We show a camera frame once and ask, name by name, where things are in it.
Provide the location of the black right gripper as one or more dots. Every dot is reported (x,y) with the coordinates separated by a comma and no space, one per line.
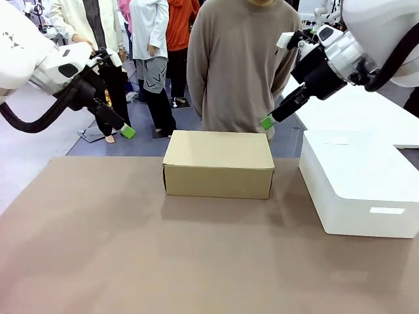
(317,75)

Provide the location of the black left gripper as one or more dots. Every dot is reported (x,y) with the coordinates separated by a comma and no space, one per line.
(90,90)

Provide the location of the brown cardboard shoe box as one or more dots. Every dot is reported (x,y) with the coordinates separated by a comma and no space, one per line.
(219,170)

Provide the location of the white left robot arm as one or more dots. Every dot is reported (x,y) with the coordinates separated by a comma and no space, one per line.
(29,59)

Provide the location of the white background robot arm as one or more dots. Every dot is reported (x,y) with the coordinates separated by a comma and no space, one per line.
(324,10)

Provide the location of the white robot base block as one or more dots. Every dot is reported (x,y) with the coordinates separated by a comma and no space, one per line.
(360,196)

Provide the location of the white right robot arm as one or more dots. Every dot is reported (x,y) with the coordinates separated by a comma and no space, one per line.
(376,26)

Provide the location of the pile of grey clothes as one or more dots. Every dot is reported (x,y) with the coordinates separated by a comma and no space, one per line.
(132,97)

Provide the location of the person in beige sweater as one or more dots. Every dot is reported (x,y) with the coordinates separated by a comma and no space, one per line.
(239,65)

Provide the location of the mannequin in white shirt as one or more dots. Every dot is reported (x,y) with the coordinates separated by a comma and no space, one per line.
(154,49)

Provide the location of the mannequin in cream jacket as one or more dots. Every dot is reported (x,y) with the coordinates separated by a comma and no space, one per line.
(98,26)

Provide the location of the pink hanging garment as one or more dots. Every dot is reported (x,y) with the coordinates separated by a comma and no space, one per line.
(124,14)

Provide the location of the mannequin in orange hoodie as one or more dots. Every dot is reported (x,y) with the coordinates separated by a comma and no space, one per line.
(181,29)

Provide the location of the person in black clothes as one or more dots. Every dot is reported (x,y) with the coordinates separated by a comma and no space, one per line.
(413,103)

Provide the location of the grey mannequin base plate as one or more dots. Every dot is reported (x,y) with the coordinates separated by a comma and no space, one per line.
(88,134)

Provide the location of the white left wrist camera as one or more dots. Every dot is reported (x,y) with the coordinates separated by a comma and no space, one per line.
(109,60)

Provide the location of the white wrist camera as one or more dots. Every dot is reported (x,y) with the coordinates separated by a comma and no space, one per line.
(109,60)
(286,39)

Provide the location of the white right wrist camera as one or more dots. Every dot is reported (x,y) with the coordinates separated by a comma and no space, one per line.
(286,39)

